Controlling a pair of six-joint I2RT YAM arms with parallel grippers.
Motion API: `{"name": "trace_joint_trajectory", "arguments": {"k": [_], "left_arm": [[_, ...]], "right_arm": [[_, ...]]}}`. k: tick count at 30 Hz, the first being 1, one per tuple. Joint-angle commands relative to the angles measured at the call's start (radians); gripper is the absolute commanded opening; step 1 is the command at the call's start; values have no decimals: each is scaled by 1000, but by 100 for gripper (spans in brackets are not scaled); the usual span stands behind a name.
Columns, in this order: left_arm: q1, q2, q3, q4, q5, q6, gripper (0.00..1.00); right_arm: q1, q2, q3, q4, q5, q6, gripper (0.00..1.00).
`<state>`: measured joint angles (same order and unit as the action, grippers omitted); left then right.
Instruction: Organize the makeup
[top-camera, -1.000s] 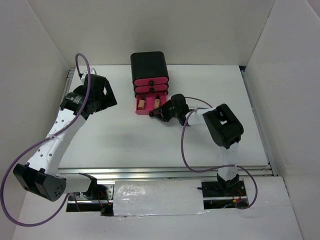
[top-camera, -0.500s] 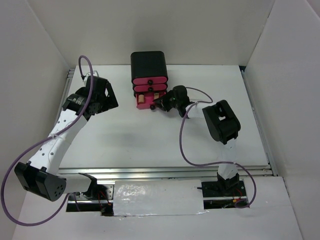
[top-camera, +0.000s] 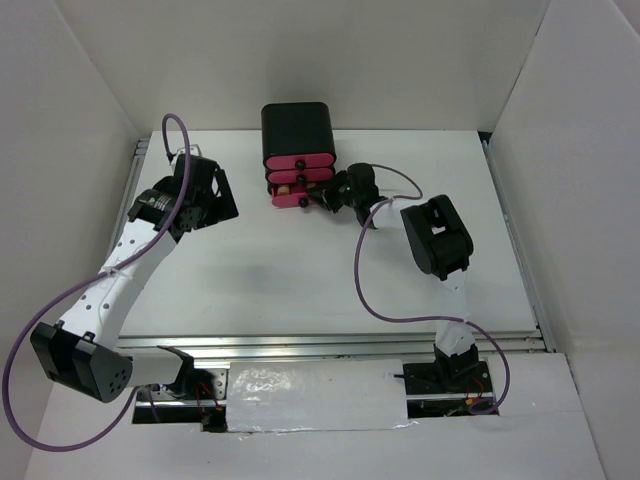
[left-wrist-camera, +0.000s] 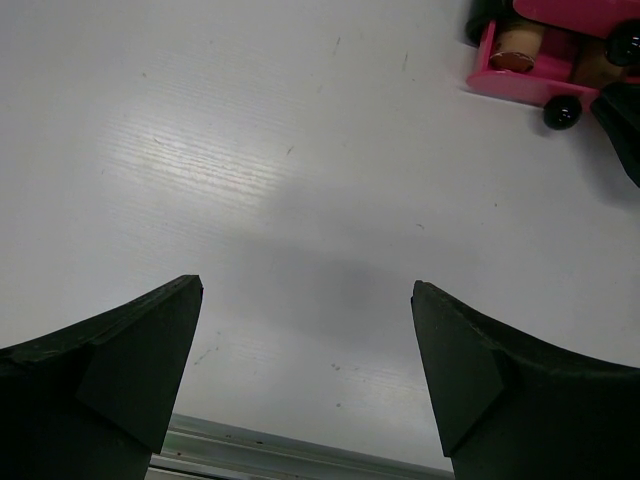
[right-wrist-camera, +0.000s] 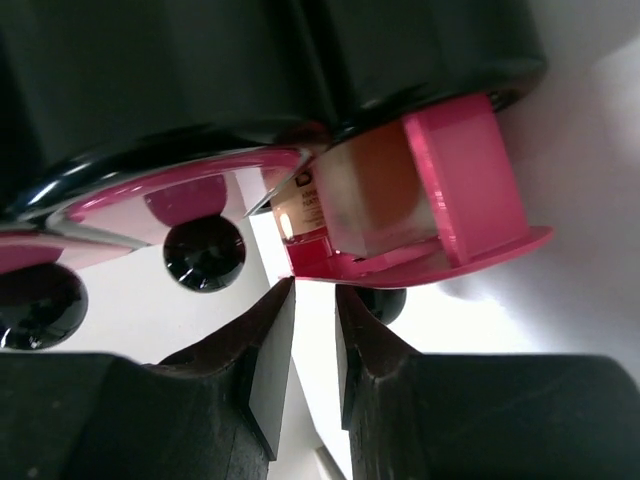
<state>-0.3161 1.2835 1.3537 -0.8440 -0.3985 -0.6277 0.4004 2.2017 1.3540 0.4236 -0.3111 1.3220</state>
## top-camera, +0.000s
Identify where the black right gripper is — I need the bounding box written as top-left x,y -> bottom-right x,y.
307,169 -> 362,213

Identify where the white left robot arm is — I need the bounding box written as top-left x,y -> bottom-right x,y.
30,146 -> 238,403

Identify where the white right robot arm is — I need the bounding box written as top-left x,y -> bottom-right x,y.
308,163 -> 479,392

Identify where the black drawer organizer box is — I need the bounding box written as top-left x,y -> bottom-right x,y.
261,102 -> 337,194

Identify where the white foil cover sheet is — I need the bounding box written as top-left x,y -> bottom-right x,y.
226,359 -> 410,433

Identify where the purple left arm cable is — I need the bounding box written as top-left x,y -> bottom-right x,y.
0,113 -> 192,452

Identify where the aluminium left side rail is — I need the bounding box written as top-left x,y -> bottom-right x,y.
127,137 -> 150,191

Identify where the aluminium rail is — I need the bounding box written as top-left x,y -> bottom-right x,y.
478,132 -> 558,353
114,333 -> 546,359
127,137 -> 150,191

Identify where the aluminium front rail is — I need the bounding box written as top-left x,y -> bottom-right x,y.
114,333 -> 546,359

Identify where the aluminium right side rail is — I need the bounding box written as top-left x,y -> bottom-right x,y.
478,132 -> 558,353

